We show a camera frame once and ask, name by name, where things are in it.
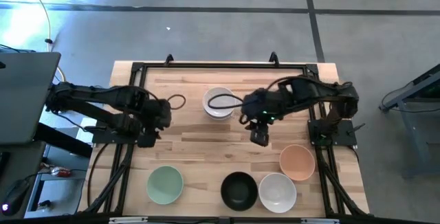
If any black computer mouse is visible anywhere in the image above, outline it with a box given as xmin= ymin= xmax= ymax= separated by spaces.
xmin=0 ymin=179 xmax=31 ymax=217

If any white ribbed bowl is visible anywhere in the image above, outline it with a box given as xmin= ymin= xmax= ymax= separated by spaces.
xmin=202 ymin=86 xmax=237 ymax=118

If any red and white gadget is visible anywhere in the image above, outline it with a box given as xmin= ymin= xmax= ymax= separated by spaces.
xmin=49 ymin=166 xmax=72 ymax=179

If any peach bowl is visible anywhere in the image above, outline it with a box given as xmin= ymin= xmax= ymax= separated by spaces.
xmin=278 ymin=144 xmax=316 ymax=182

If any white floor cable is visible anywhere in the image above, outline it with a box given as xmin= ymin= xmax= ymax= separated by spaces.
xmin=22 ymin=0 xmax=66 ymax=82

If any light grey ribbed bowl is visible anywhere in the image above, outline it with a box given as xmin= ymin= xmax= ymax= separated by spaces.
xmin=258 ymin=172 xmax=298 ymax=214

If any pale green bowl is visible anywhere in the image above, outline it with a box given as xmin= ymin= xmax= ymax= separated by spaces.
xmin=146 ymin=165 xmax=185 ymax=205

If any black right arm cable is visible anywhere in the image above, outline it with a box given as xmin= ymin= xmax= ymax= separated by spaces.
xmin=207 ymin=93 xmax=245 ymax=111

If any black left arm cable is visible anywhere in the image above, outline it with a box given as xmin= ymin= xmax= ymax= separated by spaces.
xmin=167 ymin=93 xmax=187 ymax=111

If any grey laptop lid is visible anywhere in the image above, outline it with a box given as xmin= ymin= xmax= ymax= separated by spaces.
xmin=0 ymin=52 xmax=62 ymax=146

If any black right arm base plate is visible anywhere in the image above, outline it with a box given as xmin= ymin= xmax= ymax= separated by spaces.
xmin=307 ymin=119 xmax=358 ymax=146

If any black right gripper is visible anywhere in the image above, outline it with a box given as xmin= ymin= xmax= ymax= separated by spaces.
xmin=240 ymin=91 xmax=285 ymax=147

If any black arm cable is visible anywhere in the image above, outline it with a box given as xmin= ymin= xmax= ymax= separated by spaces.
xmin=207 ymin=93 xmax=245 ymax=111
xmin=167 ymin=93 xmax=187 ymax=111

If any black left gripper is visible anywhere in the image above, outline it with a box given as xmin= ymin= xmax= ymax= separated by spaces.
xmin=136 ymin=99 xmax=173 ymax=148

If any black bowl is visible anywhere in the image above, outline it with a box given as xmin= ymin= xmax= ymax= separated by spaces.
xmin=220 ymin=171 xmax=259 ymax=212

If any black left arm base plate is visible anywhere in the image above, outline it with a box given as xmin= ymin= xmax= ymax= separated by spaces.
xmin=91 ymin=126 xmax=138 ymax=145

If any white bracket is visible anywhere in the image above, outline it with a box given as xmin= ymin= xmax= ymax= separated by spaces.
xmin=109 ymin=216 xmax=149 ymax=224
xmin=300 ymin=218 xmax=340 ymax=224

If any blue-grey metal table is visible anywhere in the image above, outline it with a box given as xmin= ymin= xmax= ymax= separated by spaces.
xmin=379 ymin=64 xmax=440 ymax=179

